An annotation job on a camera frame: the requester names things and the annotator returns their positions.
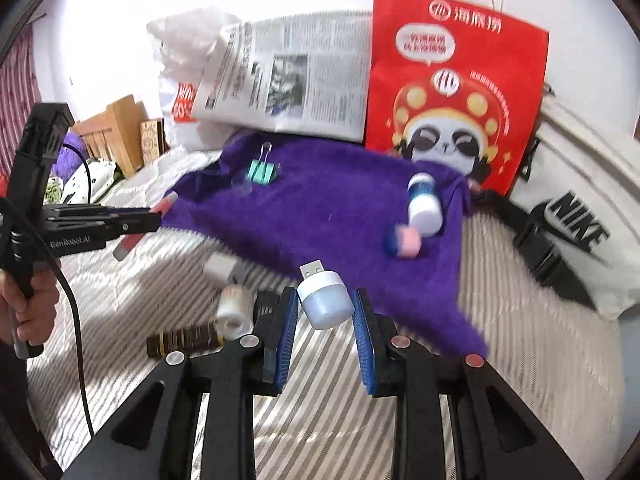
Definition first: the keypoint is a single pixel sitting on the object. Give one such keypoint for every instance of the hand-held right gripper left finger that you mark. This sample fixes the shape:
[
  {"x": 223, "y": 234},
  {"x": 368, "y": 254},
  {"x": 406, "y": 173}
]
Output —
[{"x": 287, "y": 340}]

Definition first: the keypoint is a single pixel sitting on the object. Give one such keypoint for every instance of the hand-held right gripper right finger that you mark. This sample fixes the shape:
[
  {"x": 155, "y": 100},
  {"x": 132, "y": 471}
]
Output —
[{"x": 365, "y": 345}]

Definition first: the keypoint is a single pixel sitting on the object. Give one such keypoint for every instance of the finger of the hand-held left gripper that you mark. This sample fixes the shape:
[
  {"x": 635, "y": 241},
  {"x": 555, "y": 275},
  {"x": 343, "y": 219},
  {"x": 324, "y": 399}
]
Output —
[
  {"x": 135, "y": 228},
  {"x": 132, "y": 215}
]

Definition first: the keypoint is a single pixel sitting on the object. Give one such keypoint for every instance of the pink tube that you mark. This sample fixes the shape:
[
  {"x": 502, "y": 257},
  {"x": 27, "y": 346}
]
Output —
[{"x": 127, "y": 247}]

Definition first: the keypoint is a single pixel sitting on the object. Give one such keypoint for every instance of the small white USB lamp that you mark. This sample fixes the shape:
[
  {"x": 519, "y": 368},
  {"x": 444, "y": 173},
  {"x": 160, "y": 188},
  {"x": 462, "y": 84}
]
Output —
[{"x": 325, "y": 300}]

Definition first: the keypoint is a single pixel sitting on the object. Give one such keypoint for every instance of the blue and pink eraser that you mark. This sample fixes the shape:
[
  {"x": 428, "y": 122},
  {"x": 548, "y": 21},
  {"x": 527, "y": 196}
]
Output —
[{"x": 407, "y": 242}]

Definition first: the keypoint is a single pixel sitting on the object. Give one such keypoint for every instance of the small clear plastic cup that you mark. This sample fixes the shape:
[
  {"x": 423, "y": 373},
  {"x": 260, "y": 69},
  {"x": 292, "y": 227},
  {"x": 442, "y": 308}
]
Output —
[{"x": 243, "y": 187}]

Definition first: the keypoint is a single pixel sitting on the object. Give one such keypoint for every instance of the green binder clip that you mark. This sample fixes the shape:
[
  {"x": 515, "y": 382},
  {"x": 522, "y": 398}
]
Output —
[{"x": 262, "y": 172}]

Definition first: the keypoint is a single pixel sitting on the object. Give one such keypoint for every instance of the blue and white bottle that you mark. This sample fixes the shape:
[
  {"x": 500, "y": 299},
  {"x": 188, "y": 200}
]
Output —
[{"x": 425, "y": 215}]

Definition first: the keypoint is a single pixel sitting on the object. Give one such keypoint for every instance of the person's left hand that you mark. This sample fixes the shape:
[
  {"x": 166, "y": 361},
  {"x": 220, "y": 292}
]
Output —
[{"x": 42, "y": 316}]

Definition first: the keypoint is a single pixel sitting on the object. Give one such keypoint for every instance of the purple fluffy item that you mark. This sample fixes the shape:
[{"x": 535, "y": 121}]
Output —
[{"x": 70, "y": 157}]

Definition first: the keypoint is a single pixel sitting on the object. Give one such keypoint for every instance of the black rectangular box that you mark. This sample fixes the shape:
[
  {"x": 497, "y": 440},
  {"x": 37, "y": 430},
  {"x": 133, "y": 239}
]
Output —
[{"x": 265, "y": 305}]

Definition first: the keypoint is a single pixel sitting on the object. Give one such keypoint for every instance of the white printed pillow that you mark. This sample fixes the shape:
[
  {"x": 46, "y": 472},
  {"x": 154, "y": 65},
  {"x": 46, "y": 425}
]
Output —
[{"x": 95, "y": 180}]

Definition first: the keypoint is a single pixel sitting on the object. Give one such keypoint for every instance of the white tape roll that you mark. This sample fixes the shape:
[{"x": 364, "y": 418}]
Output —
[{"x": 235, "y": 310}]

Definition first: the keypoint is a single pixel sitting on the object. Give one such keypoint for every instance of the red striped curtain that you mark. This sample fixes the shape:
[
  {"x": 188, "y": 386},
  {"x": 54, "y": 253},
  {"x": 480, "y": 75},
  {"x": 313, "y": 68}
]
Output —
[{"x": 17, "y": 100}]

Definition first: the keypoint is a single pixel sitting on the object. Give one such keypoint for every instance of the brown patterned book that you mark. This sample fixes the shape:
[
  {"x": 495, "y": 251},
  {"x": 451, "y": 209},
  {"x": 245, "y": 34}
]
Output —
[{"x": 152, "y": 142}]

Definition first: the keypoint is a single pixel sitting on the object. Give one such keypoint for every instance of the wooden headboard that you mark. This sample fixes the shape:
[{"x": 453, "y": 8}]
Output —
[{"x": 115, "y": 130}]

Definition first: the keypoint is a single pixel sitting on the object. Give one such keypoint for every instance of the white charger plug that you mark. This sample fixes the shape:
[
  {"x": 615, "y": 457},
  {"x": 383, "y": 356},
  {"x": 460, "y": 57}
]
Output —
[{"x": 217, "y": 267}]

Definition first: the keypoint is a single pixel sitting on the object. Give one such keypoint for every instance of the striped bed quilt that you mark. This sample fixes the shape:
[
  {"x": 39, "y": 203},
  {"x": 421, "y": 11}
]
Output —
[{"x": 325, "y": 435}]

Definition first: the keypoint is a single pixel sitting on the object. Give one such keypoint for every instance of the dark brown gold-print tube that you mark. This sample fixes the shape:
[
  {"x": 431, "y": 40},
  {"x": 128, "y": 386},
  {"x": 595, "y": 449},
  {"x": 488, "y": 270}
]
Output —
[{"x": 185, "y": 338}]

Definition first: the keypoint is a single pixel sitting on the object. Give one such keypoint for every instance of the purple towel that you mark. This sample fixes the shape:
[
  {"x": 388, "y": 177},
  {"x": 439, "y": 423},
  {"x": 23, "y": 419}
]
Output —
[{"x": 325, "y": 215}]

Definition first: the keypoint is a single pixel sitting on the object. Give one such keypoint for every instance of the white plastic shopping bag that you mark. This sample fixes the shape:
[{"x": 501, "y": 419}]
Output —
[{"x": 185, "y": 35}]

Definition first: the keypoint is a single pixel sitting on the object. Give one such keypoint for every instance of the person's dark clothing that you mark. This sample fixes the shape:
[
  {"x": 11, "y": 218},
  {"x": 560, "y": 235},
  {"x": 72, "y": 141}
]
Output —
[{"x": 25, "y": 420}]

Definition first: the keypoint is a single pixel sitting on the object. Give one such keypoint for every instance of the folded newspaper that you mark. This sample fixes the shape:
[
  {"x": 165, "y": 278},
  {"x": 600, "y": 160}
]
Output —
[{"x": 325, "y": 70}]

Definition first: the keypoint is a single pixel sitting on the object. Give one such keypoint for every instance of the white waist bag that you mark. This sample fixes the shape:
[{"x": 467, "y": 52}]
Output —
[{"x": 580, "y": 160}]

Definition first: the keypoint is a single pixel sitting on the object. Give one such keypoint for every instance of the red paper bag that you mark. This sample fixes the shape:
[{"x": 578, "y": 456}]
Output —
[{"x": 400, "y": 60}]

